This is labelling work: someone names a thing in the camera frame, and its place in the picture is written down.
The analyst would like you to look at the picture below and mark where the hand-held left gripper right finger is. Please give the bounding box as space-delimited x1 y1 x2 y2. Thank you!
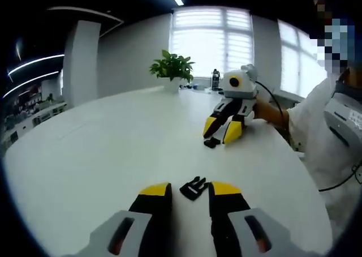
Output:
208 180 292 257

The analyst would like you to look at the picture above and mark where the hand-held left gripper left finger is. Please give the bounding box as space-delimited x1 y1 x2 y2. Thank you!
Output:
89 181 173 257

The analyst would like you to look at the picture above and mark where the black socket plastic buckle part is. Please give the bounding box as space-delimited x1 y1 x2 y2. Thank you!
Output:
203 136 219 149

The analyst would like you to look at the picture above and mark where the black pronged plastic buckle part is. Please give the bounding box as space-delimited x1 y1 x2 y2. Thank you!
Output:
179 176 208 202

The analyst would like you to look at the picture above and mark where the dark drinking bottle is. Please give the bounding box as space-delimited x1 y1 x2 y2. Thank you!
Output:
211 68 222 93

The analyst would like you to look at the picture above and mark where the window with white blinds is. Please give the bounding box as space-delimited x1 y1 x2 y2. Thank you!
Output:
170 7 253 83
277 18 329 96

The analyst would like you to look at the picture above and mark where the green plant in white pot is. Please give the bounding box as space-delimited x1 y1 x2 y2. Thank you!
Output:
149 49 196 94

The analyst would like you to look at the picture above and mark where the person's white shirt torso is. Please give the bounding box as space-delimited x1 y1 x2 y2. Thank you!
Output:
287 75 362 242

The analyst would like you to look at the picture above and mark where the white chest-worn device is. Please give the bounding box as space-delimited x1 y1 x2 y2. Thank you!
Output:
323 90 362 156

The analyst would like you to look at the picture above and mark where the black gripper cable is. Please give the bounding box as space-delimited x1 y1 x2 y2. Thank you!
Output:
255 80 292 145

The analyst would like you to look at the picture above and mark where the black chest device cable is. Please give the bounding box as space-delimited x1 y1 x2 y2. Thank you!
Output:
317 160 362 193

